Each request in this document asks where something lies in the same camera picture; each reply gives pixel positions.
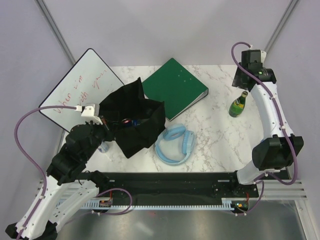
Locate water bottle blue label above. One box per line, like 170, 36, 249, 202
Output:
131, 119, 148, 127

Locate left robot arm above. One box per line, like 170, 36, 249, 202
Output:
5, 121, 113, 240

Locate corner frame post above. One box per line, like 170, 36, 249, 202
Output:
257, 0, 301, 67
35, 0, 76, 65

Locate right corner frame post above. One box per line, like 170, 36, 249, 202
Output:
257, 0, 301, 67

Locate left corner frame post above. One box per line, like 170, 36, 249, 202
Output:
35, 0, 76, 65

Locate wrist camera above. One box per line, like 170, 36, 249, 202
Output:
75, 103, 103, 125
248, 45, 267, 63

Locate black canvas bag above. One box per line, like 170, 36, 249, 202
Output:
99, 77, 166, 159

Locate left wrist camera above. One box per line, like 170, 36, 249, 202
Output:
75, 103, 103, 125

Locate green glass bottle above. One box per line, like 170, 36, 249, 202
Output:
228, 91, 249, 118

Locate blue silver energy drink can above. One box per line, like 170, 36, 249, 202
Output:
121, 118, 133, 127

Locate white whiteboard red writing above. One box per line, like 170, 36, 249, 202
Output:
39, 48, 124, 132

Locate white cable duct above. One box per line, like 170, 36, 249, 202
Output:
80, 199, 235, 211

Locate light blue headphones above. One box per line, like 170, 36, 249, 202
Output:
154, 123, 196, 166

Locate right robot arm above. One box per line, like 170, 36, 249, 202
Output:
229, 49, 304, 197

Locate green ring binder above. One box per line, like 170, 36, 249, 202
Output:
142, 58, 209, 121

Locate water bottle near left arm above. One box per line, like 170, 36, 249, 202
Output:
98, 141, 110, 154

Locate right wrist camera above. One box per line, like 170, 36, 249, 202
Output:
248, 45, 267, 63

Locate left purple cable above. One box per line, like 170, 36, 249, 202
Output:
13, 106, 83, 240

